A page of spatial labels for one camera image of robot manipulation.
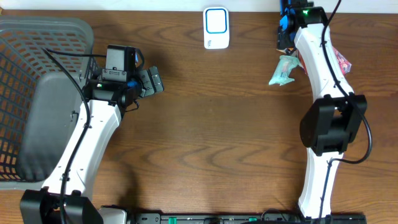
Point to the white barcode scanner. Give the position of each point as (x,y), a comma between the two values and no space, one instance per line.
(216,28)

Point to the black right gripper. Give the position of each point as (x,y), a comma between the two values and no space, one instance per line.
(282,43)

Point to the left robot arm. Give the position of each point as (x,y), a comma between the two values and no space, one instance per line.
(65,195)

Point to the purple snack bag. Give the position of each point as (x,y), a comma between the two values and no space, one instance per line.
(344,64)

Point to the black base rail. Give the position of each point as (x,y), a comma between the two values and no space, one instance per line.
(156,218)

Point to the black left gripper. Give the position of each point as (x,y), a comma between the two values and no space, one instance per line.
(143,83)

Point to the teal snack packet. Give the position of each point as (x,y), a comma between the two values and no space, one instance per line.
(281,74)

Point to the grey plastic shopping basket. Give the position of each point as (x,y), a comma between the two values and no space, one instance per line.
(44,60)

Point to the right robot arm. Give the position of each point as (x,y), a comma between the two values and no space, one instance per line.
(334,118)

